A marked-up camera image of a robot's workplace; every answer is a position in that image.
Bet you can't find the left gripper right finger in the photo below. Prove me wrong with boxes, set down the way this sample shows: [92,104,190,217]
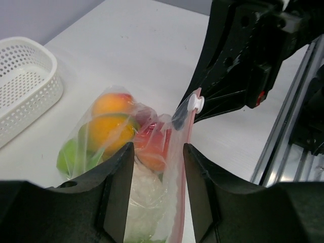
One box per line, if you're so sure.
[183,144,323,242]

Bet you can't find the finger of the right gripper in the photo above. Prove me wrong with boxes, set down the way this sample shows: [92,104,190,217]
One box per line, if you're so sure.
[194,86,248,123]
[174,0,264,122]

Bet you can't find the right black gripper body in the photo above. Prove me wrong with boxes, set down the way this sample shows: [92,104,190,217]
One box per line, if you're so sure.
[231,1,323,109]

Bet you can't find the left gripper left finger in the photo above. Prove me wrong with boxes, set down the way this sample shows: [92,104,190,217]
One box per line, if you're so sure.
[1,143,134,242]

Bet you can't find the white fake cauliflower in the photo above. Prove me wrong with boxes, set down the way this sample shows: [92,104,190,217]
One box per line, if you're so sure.
[124,157,177,242]

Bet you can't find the clear zip top bag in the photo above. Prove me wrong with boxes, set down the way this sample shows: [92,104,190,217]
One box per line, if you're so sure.
[56,87,204,242]

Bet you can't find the green fake apple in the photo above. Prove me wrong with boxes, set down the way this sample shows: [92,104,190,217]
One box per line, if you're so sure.
[56,139,104,179]

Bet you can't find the yellow green fake mango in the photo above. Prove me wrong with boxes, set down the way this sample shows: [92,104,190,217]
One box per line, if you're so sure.
[78,113,140,156]

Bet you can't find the dark purple fake fruit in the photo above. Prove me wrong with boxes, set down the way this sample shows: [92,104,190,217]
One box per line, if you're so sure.
[135,107,157,128]

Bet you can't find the orange red fake peach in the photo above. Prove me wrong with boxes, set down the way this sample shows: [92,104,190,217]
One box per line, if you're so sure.
[134,121,172,173]

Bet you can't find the yellow fake fruit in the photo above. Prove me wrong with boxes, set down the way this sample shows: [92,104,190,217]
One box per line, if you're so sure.
[92,93,135,116]

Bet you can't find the white perforated plastic basket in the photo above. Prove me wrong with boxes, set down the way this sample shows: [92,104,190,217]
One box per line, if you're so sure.
[1,36,63,146]

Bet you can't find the aluminium mounting rail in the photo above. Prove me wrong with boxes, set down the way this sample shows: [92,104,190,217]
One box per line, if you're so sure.
[250,36,323,187]

